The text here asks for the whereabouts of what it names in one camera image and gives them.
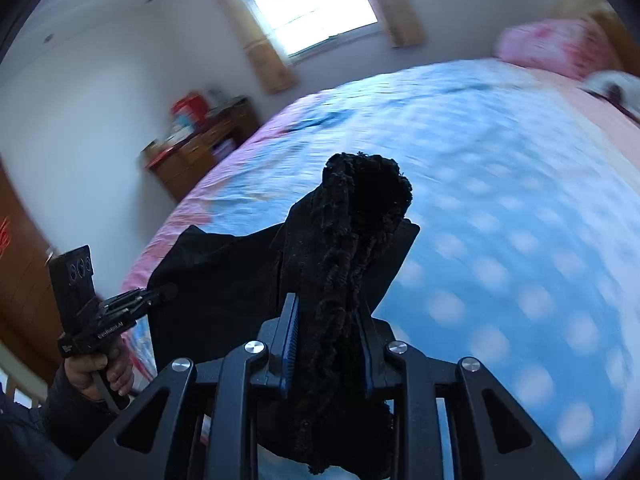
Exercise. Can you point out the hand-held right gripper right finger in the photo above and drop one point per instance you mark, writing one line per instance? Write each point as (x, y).
(372, 360)

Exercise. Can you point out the pink floral pillow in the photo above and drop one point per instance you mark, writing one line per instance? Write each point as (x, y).
(555, 47)

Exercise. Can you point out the red box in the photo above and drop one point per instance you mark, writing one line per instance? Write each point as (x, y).
(190, 106)

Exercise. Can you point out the light blue printed blanket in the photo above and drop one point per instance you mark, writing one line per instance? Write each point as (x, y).
(500, 210)

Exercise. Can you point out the person's left hand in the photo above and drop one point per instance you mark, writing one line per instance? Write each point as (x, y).
(80, 372)

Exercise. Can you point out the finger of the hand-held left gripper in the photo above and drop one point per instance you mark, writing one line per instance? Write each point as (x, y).
(157, 295)

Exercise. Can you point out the white pillow with dark spots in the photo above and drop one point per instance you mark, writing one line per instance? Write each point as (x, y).
(612, 87)

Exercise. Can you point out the wooden dresser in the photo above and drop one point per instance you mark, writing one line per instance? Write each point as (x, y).
(200, 155)

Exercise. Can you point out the person's left forearm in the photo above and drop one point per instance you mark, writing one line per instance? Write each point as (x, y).
(70, 430)

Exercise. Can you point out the person's dark jacket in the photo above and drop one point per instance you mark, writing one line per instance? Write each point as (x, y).
(17, 440)

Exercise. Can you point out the beige curtain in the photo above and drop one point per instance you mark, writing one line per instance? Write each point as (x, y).
(400, 5)
(265, 60)

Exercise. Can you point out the bright side window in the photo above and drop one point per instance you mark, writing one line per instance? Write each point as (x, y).
(305, 5)

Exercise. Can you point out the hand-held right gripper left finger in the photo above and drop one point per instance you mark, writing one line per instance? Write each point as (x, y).
(291, 345)

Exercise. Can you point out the light wooden rail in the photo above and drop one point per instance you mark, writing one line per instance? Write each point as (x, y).
(25, 390)

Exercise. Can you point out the brown wooden wardrobe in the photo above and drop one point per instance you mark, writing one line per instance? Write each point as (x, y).
(25, 285)

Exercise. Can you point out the black pants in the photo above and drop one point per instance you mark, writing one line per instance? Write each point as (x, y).
(345, 240)

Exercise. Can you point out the wooden arched headboard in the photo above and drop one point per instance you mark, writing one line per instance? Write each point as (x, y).
(607, 25)

